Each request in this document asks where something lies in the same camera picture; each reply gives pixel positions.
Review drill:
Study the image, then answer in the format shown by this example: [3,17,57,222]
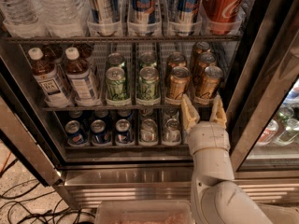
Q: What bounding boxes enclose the left tea bottle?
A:
[28,48,71,108]

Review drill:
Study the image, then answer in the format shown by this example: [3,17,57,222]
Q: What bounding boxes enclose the right tea bottle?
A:
[65,47,99,105]

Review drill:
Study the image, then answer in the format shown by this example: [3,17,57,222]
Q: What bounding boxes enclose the left Red Bull can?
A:
[89,0,121,36]

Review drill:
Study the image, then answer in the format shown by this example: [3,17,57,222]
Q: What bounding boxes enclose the left clear plastic bin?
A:
[94,200,195,224]

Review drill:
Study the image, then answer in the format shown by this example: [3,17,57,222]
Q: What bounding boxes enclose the rear right green can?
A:
[138,52,157,68]

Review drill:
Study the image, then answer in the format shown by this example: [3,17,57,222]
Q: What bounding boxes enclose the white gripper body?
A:
[186,121,230,156]

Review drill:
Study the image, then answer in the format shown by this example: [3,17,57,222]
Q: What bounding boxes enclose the stainless steel fridge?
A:
[0,0,299,210]

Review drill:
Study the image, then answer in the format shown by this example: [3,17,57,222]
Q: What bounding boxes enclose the right silver can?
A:
[163,119,181,145]

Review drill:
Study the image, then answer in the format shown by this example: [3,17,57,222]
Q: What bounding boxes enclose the silver can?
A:
[163,119,181,145]
[140,119,158,145]

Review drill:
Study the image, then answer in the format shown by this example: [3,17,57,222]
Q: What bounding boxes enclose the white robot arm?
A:
[181,95,272,224]

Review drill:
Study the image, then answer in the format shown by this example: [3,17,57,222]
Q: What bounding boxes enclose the front right green can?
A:
[139,66,159,100]

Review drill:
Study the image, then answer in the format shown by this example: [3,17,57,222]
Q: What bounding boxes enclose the clear plastic bin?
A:
[259,203,299,224]
[94,200,195,224]

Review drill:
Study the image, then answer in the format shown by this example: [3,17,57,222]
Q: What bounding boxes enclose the left water bottle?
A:
[0,0,47,38]

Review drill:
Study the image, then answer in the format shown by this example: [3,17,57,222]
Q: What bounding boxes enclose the right Red Bull can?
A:
[168,0,201,36]

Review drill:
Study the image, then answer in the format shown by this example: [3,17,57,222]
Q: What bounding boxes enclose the left Pepsi can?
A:
[65,120,88,147]

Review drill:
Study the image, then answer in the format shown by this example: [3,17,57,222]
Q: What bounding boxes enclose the middle Pepsi can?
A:
[91,119,111,146]

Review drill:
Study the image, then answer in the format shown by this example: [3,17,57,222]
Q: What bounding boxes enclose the right Pepsi can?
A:
[116,119,133,145]

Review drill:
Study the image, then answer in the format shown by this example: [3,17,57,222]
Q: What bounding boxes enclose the green can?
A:
[107,52,126,69]
[106,67,128,101]
[139,66,159,100]
[138,52,157,68]

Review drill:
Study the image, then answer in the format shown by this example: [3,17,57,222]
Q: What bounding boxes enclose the water bottle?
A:
[39,0,83,38]
[0,0,47,38]

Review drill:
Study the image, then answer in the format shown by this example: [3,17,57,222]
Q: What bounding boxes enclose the black floor cables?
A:
[0,157,96,224]

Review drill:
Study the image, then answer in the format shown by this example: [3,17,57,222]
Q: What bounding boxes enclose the fridge glass door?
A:
[227,0,299,174]

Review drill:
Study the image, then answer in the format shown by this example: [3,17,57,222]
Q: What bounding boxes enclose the left silver can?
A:
[140,119,158,145]

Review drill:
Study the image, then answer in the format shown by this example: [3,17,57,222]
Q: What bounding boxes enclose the orange can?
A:
[190,41,211,68]
[192,52,217,86]
[165,51,187,77]
[166,66,191,100]
[195,66,223,100]

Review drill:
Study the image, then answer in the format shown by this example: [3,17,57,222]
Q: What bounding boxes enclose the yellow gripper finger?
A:
[209,94,227,128]
[181,94,200,133]

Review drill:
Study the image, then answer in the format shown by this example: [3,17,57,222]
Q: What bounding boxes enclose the tea bottle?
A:
[28,48,71,108]
[65,47,99,105]

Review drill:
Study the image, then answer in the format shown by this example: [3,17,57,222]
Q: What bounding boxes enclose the right water bottle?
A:
[39,0,83,38]

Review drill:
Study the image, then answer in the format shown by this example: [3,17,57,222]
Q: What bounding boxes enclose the pepsi can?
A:
[65,120,88,147]
[91,119,111,146]
[116,119,133,145]

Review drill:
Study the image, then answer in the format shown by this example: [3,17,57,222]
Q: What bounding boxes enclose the front left green can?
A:
[106,67,128,101]

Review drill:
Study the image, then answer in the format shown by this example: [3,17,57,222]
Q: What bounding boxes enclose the middle Red Bull can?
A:
[131,0,155,36]

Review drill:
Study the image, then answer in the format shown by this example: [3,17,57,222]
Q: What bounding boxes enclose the red Coca-Cola can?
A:
[202,0,242,35]

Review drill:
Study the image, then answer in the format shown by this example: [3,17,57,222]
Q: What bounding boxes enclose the rear left green can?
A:
[107,52,126,69]

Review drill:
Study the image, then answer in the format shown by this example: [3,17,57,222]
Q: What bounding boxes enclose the red bull can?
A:
[131,0,155,36]
[168,0,201,36]
[89,0,121,36]

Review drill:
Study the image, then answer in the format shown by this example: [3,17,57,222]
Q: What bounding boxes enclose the right clear plastic bin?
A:
[259,203,299,224]

